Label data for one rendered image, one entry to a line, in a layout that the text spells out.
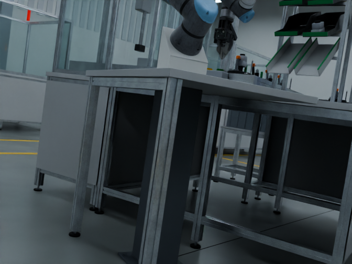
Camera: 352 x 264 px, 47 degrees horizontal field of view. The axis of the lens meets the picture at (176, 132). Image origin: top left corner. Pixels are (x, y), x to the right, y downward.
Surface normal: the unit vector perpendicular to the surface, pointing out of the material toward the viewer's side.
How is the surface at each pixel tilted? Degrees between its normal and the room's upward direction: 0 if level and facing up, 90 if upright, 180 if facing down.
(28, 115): 90
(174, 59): 90
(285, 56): 45
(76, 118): 90
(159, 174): 90
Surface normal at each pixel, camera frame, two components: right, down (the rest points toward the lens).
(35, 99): 0.76, 0.14
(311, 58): -0.37, -0.74
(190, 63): 0.43, 0.11
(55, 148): -0.54, -0.03
